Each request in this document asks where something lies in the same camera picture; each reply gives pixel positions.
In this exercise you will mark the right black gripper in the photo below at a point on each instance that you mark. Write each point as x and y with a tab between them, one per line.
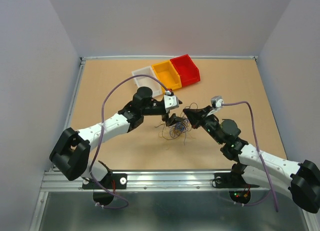
198	116

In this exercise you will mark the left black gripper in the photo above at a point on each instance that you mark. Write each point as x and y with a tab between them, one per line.
173	119

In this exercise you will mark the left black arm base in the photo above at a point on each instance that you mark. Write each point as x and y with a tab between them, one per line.
114	180

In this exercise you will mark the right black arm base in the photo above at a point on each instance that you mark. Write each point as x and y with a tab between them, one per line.
230	180

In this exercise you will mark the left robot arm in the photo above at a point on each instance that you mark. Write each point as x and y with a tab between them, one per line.
72	150

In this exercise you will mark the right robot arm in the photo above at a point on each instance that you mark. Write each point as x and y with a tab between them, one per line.
300	181

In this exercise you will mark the red plastic bin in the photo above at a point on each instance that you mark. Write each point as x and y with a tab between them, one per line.
187	70

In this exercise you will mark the yellow plastic bin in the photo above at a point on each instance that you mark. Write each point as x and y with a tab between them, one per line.
167	74

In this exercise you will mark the white plastic bin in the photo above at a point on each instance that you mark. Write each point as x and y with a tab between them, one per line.
143	81

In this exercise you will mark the metal front plate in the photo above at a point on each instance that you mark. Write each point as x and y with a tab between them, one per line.
170	211

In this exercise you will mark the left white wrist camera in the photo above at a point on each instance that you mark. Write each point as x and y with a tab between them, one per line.
170	102

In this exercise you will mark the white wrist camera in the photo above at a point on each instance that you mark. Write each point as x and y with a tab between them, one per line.
170	102
216	103

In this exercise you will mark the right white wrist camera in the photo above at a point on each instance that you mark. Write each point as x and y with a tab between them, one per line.
216	103

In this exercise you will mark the aluminium front rail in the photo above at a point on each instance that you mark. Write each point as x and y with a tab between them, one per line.
157	181

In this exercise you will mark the aluminium rail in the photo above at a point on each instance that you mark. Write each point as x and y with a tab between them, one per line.
157	181
74	94
167	57

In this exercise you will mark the aluminium back rail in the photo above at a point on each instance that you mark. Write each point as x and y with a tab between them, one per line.
167	57

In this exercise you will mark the aluminium left rail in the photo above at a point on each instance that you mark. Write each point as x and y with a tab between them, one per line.
74	94

